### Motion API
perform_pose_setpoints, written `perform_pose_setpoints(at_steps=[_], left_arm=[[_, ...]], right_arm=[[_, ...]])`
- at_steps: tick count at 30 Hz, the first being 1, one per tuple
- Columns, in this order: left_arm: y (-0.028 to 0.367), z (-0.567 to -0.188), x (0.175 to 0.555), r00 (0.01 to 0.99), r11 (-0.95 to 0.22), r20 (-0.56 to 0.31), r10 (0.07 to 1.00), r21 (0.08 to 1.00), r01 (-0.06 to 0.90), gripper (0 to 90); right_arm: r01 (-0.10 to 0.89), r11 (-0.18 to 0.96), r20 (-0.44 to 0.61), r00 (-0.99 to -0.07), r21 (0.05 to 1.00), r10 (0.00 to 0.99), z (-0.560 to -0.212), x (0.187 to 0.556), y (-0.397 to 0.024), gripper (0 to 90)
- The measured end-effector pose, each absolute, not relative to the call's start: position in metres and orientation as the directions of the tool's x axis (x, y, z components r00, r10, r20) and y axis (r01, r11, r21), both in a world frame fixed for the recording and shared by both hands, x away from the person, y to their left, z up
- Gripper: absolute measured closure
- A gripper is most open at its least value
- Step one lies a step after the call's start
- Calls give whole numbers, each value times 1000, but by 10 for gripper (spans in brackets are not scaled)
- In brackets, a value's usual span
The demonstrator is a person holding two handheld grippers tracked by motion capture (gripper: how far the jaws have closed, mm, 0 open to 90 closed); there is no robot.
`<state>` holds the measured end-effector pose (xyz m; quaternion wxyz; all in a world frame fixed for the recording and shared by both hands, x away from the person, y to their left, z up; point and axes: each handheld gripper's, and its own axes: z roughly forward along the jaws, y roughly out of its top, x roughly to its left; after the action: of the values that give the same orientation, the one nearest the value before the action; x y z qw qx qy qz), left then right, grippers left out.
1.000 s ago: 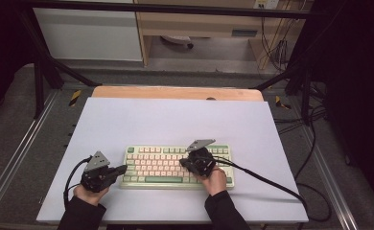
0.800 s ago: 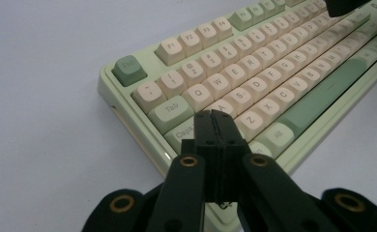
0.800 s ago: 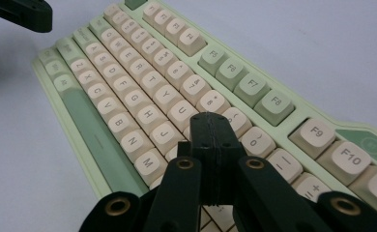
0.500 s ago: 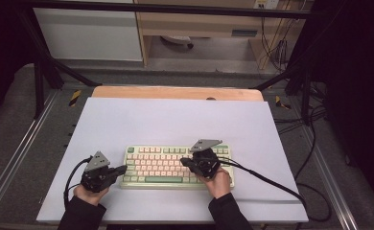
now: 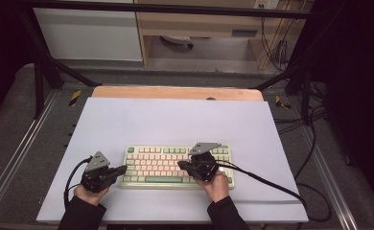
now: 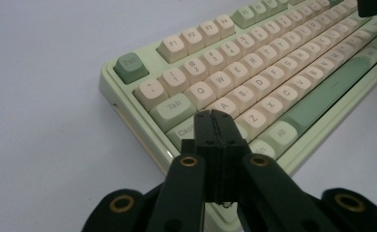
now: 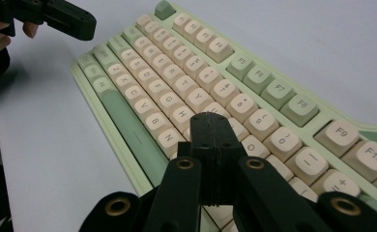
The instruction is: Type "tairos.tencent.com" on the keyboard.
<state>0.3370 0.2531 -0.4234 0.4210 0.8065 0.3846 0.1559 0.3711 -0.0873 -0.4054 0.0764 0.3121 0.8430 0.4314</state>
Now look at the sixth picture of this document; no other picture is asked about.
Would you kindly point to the white board sheet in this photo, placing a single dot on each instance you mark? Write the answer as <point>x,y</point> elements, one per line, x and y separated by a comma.
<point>48,96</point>

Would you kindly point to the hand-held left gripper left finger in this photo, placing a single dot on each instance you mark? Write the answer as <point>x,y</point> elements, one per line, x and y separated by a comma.
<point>206,154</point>

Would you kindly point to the green and pink keyboard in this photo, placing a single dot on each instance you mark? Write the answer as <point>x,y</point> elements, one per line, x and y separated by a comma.
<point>257,64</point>

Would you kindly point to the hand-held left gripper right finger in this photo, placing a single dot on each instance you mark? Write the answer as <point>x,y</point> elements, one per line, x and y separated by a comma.
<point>241,167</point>

